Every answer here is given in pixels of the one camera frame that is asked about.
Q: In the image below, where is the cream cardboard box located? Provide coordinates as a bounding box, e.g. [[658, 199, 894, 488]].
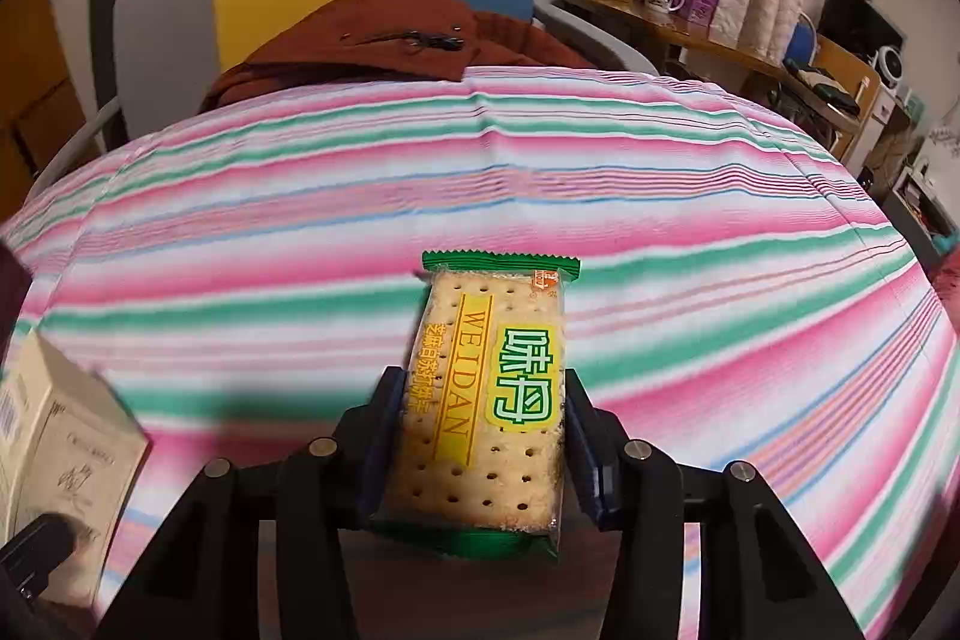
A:
[[0, 329, 151, 540]]

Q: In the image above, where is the white desk fan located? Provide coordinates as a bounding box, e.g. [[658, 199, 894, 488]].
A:
[[872, 46, 910, 90]]

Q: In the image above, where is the green cracker packet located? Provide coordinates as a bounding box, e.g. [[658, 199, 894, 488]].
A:
[[367, 250, 582, 562]]

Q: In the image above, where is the wooden wardrobe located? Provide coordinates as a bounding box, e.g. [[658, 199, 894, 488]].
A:
[[0, 0, 98, 184]]

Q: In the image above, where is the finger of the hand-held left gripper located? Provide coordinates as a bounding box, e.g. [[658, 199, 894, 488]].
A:
[[0, 512, 77, 605]]

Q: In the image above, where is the red-brown jacket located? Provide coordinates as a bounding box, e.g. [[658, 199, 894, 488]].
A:
[[199, 0, 593, 116]]

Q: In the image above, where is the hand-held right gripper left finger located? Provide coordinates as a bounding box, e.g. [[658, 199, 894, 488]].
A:
[[97, 366, 410, 640]]

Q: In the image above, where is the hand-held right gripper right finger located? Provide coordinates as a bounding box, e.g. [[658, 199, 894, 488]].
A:
[[562, 368, 863, 640]]

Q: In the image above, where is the wooden desk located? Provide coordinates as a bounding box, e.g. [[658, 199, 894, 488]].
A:
[[559, 0, 863, 139]]

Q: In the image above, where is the black monitor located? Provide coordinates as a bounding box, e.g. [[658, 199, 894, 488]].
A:
[[817, 0, 906, 64]]

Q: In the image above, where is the wooden cabinet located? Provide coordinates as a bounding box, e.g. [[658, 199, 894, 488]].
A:
[[814, 36, 901, 165]]

